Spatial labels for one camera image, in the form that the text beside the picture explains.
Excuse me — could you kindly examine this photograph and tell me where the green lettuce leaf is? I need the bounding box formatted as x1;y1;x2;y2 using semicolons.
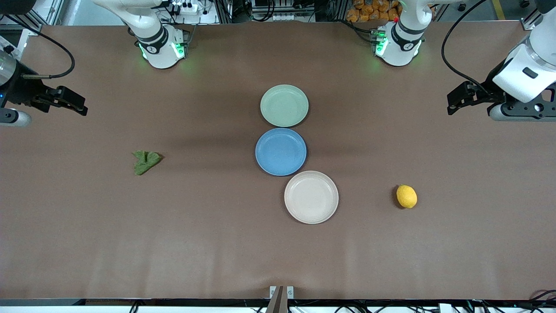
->
132;150;164;176

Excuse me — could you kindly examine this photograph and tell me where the yellow lemon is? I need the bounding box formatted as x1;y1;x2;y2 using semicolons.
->
396;184;418;209

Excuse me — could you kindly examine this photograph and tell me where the pile of orange packets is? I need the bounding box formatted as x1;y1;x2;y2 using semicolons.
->
346;0;402;23

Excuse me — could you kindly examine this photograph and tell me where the pale green plate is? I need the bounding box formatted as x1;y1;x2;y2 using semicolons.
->
260;84;309;128

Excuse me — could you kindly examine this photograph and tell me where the beige plate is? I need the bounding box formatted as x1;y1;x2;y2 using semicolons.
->
284;170;339;225

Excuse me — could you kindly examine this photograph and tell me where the blue plate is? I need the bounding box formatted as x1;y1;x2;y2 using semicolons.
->
255;127;307;176

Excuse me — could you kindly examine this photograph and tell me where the aluminium frame corner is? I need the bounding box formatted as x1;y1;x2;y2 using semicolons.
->
520;8;546;31
0;13;42;36

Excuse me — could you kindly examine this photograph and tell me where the black table edge rail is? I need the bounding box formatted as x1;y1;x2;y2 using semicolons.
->
0;298;556;307

